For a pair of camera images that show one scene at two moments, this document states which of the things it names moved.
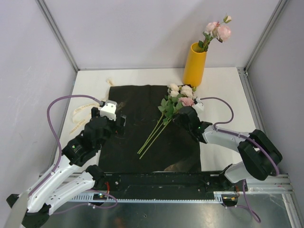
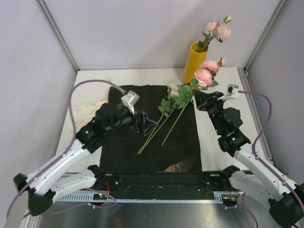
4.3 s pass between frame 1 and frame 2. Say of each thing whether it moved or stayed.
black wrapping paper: stayed
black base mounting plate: stayed
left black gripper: moved
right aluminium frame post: stayed
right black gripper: moved
